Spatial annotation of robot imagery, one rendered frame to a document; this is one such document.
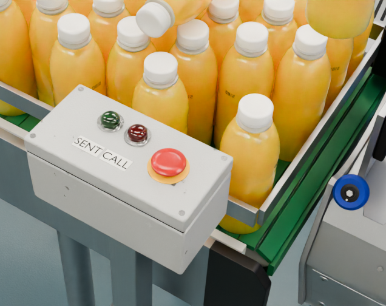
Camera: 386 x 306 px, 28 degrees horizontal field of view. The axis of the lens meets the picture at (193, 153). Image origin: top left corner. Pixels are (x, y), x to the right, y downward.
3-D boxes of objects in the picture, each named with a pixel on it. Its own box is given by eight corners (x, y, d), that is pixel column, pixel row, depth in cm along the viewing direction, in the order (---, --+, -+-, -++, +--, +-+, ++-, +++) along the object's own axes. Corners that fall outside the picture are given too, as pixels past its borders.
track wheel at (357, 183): (374, 184, 92) (376, 183, 94) (340, 169, 94) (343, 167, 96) (358, 217, 93) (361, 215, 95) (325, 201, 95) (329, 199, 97)
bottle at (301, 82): (301, 170, 105) (325, 71, 91) (255, 150, 107) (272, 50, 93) (321, 138, 109) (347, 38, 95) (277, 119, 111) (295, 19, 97)
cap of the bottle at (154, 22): (137, 8, 90) (129, 16, 89) (156, -4, 87) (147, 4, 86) (158, 34, 91) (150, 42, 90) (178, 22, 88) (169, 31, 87)
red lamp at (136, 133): (140, 147, 80) (140, 139, 79) (122, 138, 80) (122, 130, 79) (152, 134, 81) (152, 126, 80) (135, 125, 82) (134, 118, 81)
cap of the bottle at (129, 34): (143, 51, 92) (143, 39, 90) (113, 44, 92) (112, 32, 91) (153, 31, 94) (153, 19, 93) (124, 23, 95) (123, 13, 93)
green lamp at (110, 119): (113, 133, 81) (112, 125, 80) (96, 125, 81) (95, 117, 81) (124, 121, 82) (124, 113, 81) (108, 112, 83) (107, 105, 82)
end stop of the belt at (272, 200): (261, 226, 92) (264, 212, 90) (256, 223, 92) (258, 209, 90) (384, 44, 115) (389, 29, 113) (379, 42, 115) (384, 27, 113)
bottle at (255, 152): (204, 224, 98) (213, 125, 84) (224, 185, 102) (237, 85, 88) (255, 244, 96) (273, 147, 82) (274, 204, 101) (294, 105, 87)
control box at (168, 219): (181, 277, 81) (184, 220, 73) (33, 195, 87) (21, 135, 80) (227, 213, 87) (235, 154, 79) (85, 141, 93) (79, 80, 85)
